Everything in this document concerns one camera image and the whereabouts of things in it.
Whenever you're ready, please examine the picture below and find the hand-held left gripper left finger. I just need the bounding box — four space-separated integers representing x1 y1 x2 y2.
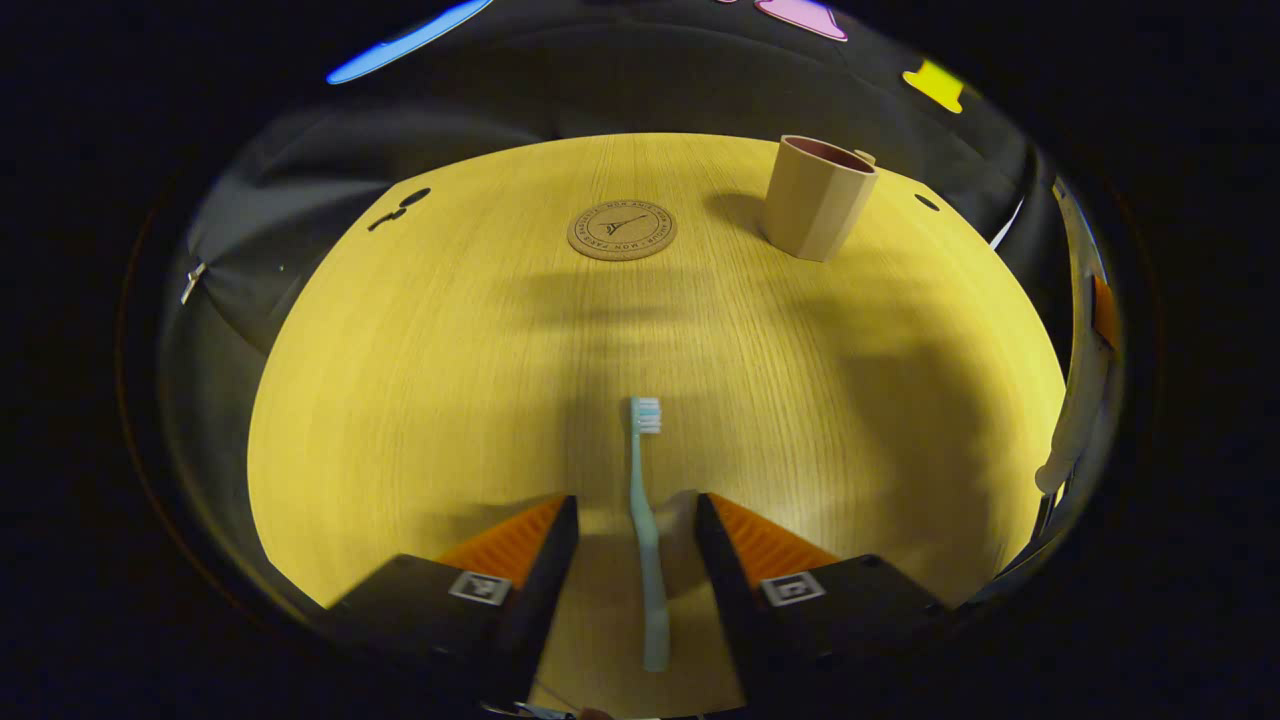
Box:
300 493 581 706

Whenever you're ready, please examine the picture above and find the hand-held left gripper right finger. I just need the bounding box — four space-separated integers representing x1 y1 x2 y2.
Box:
694 491 951 711

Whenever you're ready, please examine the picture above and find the pale green toothbrush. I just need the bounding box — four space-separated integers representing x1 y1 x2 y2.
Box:
628 396 672 674

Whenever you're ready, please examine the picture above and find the white toothpaste tube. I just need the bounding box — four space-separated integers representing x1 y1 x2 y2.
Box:
1033 280 1113 498

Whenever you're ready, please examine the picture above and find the beige cup with handle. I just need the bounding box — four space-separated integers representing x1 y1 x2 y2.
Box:
762 134 881 264

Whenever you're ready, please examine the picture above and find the round cork coaster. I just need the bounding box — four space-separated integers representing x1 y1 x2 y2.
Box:
566 199 679 263

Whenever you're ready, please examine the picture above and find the black backdrop cloth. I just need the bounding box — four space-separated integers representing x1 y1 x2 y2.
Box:
160 0 1091 601

